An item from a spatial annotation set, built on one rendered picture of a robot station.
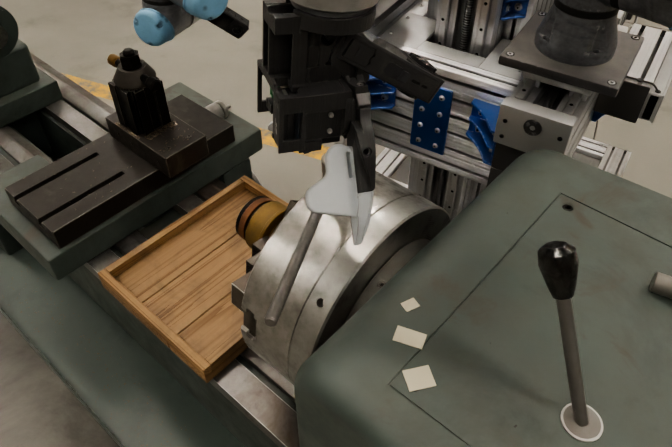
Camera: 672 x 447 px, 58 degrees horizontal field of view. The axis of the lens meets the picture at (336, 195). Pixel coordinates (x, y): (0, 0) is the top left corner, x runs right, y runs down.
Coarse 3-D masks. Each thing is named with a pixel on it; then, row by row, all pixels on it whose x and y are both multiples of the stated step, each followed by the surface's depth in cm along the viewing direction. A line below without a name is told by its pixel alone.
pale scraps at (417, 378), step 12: (408, 300) 63; (396, 336) 60; (408, 336) 60; (420, 336) 60; (420, 348) 59; (408, 372) 57; (420, 372) 57; (408, 384) 56; (420, 384) 56; (432, 384) 56
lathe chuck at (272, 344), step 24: (384, 192) 79; (408, 192) 82; (288, 216) 76; (336, 216) 75; (288, 240) 75; (312, 240) 74; (336, 240) 73; (264, 264) 75; (312, 264) 72; (264, 288) 75; (312, 288) 72; (264, 312) 76; (288, 312) 73; (264, 336) 77; (288, 336) 74; (264, 360) 83
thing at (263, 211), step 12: (252, 204) 93; (264, 204) 94; (276, 204) 93; (240, 216) 93; (252, 216) 92; (264, 216) 91; (276, 216) 90; (240, 228) 93; (252, 228) 91; (264, 228) 90; (252, 240) 92
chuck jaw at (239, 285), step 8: (264, 240) 89; (256, 248) 88; (256, 256) 86; (248, 264) 86; (248, 272) 84; (240, 280) 82; (232, 288) 82; (240, 288) 81; (232, 296) 83; (240, 296) 81; (240, 304) 82; (248, 312) 79; (248, 320) 80; (256, 320) 78; (248, 328) 81
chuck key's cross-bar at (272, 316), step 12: (312, 216) 64; (312, 228) 63; (300, 240) 61; (300, 252) 60; (288, 264) 58; (300, 264) 59; (288, 276) 57; (288, 288) 56; (276, 300) 54; (276, 312) 53; (276, 324) 53
